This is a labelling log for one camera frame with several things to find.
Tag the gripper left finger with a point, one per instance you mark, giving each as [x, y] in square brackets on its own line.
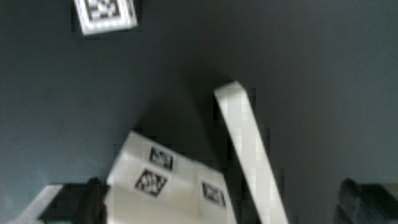
[68, 204]

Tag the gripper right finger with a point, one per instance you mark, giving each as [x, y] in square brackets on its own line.
[367, 203]

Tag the white chair back frame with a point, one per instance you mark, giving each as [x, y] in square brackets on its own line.
[168, 189]

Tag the white chair leg cube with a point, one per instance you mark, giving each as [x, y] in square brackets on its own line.
[106, 15]

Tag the white U-shaped obstacle fence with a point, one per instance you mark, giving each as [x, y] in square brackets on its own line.
[251, 152]

